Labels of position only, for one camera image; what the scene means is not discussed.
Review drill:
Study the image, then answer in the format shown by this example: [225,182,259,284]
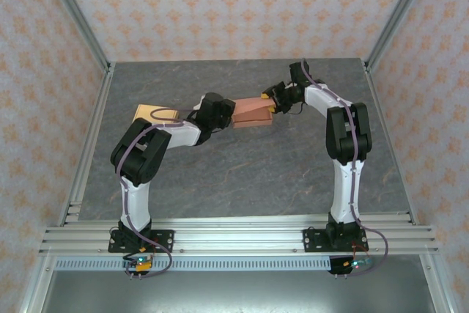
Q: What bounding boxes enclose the reddish brown cardboard box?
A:
[231,95,275,130]

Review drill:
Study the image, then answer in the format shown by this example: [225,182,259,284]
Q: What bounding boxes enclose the yellow paper box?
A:
[131,103,180,127]

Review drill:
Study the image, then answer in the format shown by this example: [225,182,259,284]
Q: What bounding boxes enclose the grey metal panel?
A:
[36,270,439,313]

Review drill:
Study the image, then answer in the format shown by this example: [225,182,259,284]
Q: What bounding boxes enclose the aluminium table side rail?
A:
[56,63,117,226]
[362,59,418,226]

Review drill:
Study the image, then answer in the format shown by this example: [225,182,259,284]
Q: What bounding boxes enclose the aluminium mounting rail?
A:
[38,217,440,255]

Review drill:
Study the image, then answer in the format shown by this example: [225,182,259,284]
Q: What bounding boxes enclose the aluminium frame post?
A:
[364,0,437,70]
[38,0,113,72]

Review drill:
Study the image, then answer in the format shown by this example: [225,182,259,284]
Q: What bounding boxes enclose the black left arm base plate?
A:
[108,229,175,254]

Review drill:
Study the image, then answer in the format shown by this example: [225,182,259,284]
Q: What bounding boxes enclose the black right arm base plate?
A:
[303,228,369,254]

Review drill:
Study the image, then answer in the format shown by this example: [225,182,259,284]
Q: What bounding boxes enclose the grey slotted cable duct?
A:
[53,257,333,272]

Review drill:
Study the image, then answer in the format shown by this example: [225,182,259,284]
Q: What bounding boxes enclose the aluminium frame leg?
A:
[419,254,455,313]
[18,254,56,313]

